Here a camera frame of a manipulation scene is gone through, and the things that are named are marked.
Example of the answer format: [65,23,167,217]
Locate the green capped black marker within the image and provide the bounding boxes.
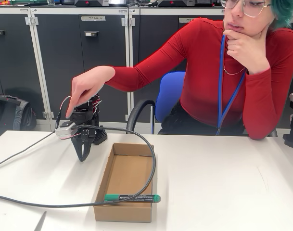
[104,193,161,203]

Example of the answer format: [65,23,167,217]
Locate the right forearm in red sleeve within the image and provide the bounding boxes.
[105,64,149,93]

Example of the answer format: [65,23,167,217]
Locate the left forearm in red sleeve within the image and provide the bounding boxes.
[243,64,290,141]

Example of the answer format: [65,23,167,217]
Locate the person in red top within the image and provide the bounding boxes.
[136,0,293,141]

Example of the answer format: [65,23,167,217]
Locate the person's right hand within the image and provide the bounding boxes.
[65,66,115,120]

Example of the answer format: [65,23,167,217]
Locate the person's left hand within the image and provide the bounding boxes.
[222,29,272,75]

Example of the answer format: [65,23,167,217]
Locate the brown cardboard box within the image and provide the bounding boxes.
[93,142,154,223]

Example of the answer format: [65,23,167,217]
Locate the black grey backpack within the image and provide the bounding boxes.
[0,94,38,142]

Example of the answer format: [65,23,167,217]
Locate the grey cabinet with dark doors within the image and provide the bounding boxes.
[0,6,129,132]
[128,6,293,132]

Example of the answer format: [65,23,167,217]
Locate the white paper sheet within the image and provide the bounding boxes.
[0,210,48,231]

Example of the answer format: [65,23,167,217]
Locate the blue chair with black armrests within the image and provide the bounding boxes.
[126,71,278,138]

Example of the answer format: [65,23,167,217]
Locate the tape label team 4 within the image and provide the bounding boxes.
[80,15,106,21]

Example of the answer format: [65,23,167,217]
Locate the black machine with red logo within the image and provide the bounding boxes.
[158,0,196,7]
[74,0,110,7]

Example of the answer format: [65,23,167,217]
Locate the green crate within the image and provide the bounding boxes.
[10,0,38,5]

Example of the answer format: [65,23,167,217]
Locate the tape label team 5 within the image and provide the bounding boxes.
[179,18,202,24]

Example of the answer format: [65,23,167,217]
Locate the gold rimmed glasses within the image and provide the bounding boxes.
[220,0,273,18]

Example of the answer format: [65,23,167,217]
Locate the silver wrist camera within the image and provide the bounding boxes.
[55,122,76,140]

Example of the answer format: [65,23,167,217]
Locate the thin black power cable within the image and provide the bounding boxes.
[0,109,63,169]

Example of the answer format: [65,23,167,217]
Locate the thick black camera cable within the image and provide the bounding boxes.
[0,124,157,208]

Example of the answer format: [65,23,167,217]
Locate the blue lanyard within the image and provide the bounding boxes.
[216,35,247,137]

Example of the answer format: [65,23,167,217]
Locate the thin chain necklace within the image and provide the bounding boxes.
[223,64,247,76]

